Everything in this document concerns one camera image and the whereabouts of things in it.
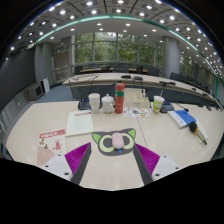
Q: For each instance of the group of ceiling lights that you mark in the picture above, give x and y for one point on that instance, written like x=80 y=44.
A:
x=110 y=15

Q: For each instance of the colourful sticker sheet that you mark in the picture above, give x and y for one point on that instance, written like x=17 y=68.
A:
x=136 y=112

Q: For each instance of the cat-shaped grey green mouse pad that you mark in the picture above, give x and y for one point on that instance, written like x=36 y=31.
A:
x=103 y=143

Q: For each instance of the printed paper cup with straw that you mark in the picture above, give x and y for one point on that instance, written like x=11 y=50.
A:
x=158 y=104

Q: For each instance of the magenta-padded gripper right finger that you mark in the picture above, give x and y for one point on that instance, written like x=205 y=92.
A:
x=165 y=166

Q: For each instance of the white printed paper sheet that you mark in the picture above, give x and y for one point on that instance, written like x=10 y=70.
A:
x=79 y=123

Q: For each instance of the group of black chairs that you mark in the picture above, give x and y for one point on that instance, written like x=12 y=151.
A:
x=153 y=70

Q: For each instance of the pink computer mouse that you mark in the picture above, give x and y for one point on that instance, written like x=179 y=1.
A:
x=118 y=140

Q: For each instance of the white cardboard box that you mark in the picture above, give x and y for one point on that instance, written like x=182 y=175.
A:
x=136 y=100

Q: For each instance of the stacked white paper cups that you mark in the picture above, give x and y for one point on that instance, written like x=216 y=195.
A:
x=94 y=103

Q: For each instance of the red and white pamphlet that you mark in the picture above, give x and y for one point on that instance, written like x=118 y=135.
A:
x=51 y=143

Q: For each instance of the blue and white book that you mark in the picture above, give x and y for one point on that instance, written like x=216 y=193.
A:
x=181 y=118

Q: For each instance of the white lidded mug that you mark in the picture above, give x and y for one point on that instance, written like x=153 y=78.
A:
x=107 y=105

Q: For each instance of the red drink bottle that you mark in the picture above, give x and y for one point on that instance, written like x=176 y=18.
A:
x=119 y=100

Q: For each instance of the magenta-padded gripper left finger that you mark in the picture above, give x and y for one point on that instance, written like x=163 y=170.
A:
x=60 y=165

